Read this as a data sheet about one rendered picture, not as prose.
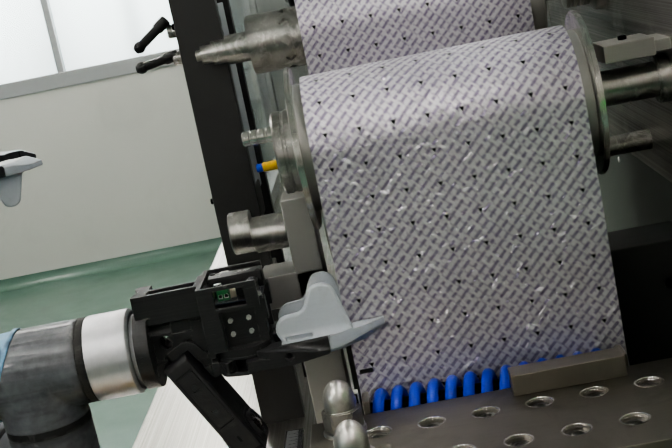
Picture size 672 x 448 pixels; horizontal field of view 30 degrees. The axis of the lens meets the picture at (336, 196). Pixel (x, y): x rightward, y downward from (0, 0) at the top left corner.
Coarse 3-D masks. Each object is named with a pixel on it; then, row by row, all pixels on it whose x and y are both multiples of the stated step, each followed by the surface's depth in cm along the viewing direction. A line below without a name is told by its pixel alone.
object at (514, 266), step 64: (448, 192) 107; (512, 192) 107; (576, 192) 107; (384, 256) 108; (448, 256) 108; (512, 256) 108; (576, 256) 108; (448, 320) 109; (512, 320) 109; (576, 320) 109; (384, 384) 110
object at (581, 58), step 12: (576, 36) 108; (576, 48) 107; (588, 72) 106; (588, 84) 106; (300, 96) 109; (588, 96) 106; (300, 108) 108; (588, 108) 106; (288, 120) 107; (300, 120) 107; (300, 132) 107; (300, 144) 107; (312, 168) 107; (300, 180) 108; (312, 180) 108; (312, 192) 108
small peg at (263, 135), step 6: (246, 132) 111; (252, 132) 111; (258, 132) 111; (264, 132) 111; (270, 132) 111; (246, 138) 111; (252, 138) 111; (258, 138) 111; (264, 138) 111; (270, 138) 111; (246, 144) 111; (252, 144) 111; (258, 144) 112
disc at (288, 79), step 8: (288, 72) 110; (288, 80) 108; (288, 88) 107; (288, 96) 107; (288, 104) 106; (288, 112) 106; (296, 128) 106; (296, 136) 105; (296, 144) 105; (296, 152) 105; (296, 160) 105; (304, 168) 106; (304, 176) 106; (304, 184) 106; (304, 192) 106; (312, 200) 108; (312, 208) 108; (312, 216) 108; (320, 216) 115; (320, 224) 113
